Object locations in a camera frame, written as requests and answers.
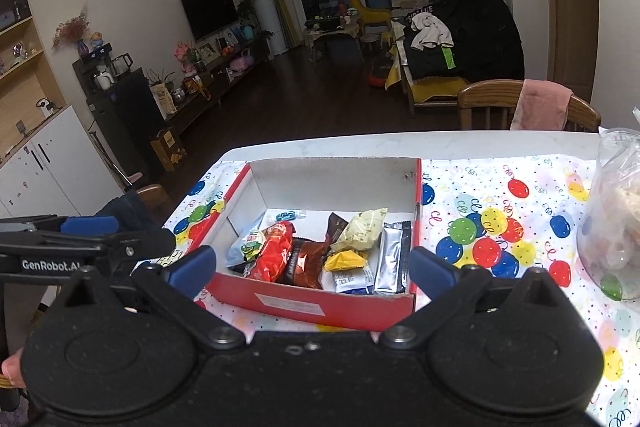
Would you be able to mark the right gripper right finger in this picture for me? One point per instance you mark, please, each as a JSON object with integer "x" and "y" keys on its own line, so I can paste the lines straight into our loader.
{"x": 452, "y": 291}

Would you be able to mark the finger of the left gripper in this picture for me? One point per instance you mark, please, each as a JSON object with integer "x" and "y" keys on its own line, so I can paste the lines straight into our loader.
{"x": 90, "y": 226}

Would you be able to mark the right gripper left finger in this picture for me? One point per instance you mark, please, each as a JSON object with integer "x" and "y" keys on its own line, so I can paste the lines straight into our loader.
{"x": 171, "y": 292}

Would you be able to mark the blue white snack packet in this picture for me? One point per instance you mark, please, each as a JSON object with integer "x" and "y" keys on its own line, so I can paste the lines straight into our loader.
{"x": 351, "y": 282}

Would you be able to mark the red snack bag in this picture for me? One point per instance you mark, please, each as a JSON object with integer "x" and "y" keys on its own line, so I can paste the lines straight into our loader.
{"x": 273, "y": 257}

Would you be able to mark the brown foil snack packet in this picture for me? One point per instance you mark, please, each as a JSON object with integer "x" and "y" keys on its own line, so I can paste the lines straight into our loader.
{"x": 306, "y": 260}

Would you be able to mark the person's left hand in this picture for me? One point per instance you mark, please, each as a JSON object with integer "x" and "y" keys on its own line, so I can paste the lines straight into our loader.
{"x": 11, "y": 370}

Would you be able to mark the white cabinet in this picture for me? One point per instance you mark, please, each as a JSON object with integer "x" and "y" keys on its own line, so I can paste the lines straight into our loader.
{"x": 57, "y": 170}

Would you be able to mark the silver foil snack packet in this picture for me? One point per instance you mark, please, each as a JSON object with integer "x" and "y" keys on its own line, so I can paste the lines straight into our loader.
{"x": 393, "y": 256}

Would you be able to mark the light blue cookie packet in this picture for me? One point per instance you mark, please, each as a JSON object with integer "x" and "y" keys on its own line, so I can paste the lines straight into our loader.
{"x": 235, "y": 261}

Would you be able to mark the wooden chair left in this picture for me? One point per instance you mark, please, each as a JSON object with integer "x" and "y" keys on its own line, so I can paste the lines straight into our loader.
{"x": 153, "y": 196}

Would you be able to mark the green label snack packet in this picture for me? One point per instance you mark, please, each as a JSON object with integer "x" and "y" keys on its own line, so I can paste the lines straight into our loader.
{"x": 251, "y": 245}

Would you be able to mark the balloon birthday tablecloth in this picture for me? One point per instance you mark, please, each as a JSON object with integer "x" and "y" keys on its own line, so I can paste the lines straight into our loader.
{"x": 504, "y": 214}

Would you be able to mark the cream wrapped snack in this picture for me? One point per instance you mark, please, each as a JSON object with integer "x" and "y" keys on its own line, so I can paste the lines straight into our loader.
{"x": 362, "y": 231}

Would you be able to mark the yellow snack packet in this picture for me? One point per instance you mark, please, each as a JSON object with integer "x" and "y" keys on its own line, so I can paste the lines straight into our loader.
{"x": 345, "y": 261}

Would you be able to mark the clear plastic bag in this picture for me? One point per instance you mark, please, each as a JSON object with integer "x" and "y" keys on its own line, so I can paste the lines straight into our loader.
{"x": 608, "y": 240}

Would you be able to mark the wooden chair with pink cloth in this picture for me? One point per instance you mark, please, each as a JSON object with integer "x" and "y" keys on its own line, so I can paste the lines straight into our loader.
{"x": 496, "y": 100}

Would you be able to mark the pink cloth on chair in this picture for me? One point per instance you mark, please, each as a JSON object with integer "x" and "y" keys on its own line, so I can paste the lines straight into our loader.
{"x": 542, "y": 106}

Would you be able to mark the black television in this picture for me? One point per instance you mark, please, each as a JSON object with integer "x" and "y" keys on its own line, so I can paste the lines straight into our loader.
{"x": 205, "y": 17}

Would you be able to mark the black clothes pile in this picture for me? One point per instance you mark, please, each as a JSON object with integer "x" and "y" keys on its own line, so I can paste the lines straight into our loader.
{"x": 475, "y": 40}

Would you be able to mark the yellow giraffe toy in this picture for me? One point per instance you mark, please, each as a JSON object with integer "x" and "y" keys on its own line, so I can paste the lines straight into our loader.
{"x": 369, "y": 17}

